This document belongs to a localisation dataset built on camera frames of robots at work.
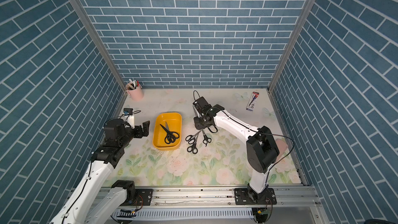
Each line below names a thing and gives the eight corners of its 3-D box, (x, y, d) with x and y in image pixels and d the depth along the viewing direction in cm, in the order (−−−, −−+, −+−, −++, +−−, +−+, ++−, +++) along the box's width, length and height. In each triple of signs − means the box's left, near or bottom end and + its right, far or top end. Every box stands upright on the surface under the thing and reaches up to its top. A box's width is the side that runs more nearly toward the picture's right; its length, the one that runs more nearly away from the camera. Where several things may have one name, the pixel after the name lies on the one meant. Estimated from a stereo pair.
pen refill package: (245, 109, 112) (246, 107, 110) (251, 92, 122) (252, 90, 121) (253, 111, 110) (254, 110, 108) (259, 95, 121) (259, 93, 119)
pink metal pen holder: (129, 100, 116) (123, 90, 107) (132, 93, 120) (126, 83, 112) (142, 100, 116) (137, 90, 107) (144, 94, 120) (140, 83, 112)
